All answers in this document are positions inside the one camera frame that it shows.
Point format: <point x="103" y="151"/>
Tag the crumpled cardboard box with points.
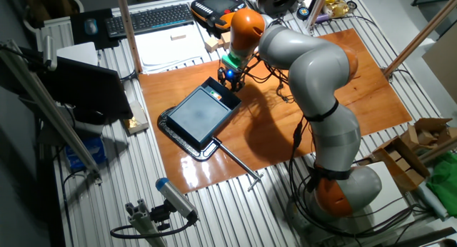
<point x="428" y="132"/>

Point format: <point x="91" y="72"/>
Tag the tiny wooden block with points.
<point x="220" y="43"/>

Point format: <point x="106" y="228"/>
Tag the black monitor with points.
<point x="85" y="90"/>

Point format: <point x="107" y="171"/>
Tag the green wrist mounting plate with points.
<point x="231" y="59"/>

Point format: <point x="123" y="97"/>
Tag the short aluminium profile mount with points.
<point x="143" y="222"/>

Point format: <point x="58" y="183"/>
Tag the blue tissue pack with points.
<point x="85" y="154"/>

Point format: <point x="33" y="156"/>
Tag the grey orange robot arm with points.
<point x="317" y="72"/>

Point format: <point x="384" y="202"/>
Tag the black metal c-clamp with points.
<point x="178" y="140"/>

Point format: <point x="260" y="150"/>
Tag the large wooden cube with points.
<point x="225" y="40"/>

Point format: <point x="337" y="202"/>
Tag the orange wooden board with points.
<point x="375" y="104"/>

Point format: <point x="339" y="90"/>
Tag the small wooden bar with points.
<point x="178" y="36"/>

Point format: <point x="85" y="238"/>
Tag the black keyboard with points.
<point x="150" y="20"/>

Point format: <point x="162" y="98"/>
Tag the brown cardboard panel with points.
<point x="442" y="65"/>

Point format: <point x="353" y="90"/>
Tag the open cardboard box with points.
<point x="400" y="165"/>

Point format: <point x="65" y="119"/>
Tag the white paper stack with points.
<point x="164" y="54"/>

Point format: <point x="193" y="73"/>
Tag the silver camera with blue cap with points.
<point x="176" y="198"/>

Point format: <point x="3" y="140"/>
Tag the scrambled rubik's cube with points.
<point x="215" y="94"/>

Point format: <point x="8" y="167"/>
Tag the pale plastic roll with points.
<point x="430" y="200"/>

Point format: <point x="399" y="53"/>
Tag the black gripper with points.
<point x="231" y="75"/>

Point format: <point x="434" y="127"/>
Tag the yellow packaged item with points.
<point x="335" y="6"/>

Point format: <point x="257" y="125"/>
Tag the orange black teach pendant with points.
<point x="214" y="6"/>

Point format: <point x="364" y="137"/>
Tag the small wooden cube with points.
<point x="211" y="44"/>

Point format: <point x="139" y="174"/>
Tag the black filament spool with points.
<point x="278" y="0"/>

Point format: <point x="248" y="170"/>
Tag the white flat box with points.
<point x="78" y="53"/>

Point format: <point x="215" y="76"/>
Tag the green cloth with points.
<point x="444" y="190"/>

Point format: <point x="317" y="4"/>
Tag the grey computer mouse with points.
<point x="91" y="26"/>

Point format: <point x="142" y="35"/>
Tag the white platform box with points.
<point x="392" y="193"/>

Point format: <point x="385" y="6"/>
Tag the aluminium frame post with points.
<point x="128" y="29"/>
<point x="316" y="8"/>
<point x="50" y="111"/>
<point x="417" y="36"/>

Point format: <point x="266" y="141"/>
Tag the black mouse pad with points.
<point x="78" y="36"/>

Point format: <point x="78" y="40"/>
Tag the dark blue drawer cabinet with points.
<point x="198" y="115"/>

